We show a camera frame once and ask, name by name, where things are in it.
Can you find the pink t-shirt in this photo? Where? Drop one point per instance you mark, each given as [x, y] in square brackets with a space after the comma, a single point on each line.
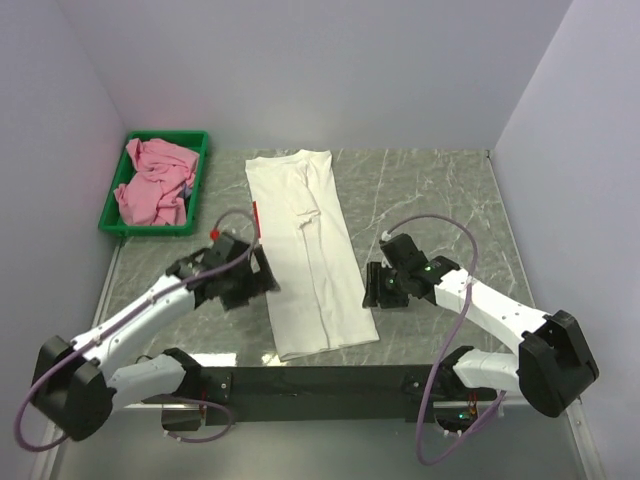
[155, 195]

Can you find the black base beam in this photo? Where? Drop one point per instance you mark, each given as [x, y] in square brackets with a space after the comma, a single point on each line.
[271, 394]

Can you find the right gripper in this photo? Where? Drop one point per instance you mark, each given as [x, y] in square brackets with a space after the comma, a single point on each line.
[375, 291]

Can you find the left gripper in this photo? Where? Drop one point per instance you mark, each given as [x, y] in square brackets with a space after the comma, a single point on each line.
[261, 282]

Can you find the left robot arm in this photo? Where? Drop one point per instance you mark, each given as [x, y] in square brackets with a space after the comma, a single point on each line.
[81, 382]

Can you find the white t-shirt with red print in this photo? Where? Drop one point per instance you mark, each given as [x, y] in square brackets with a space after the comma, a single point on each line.
[306, 242]

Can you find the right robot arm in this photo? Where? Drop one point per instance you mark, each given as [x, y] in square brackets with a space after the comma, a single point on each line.
[548, 360]

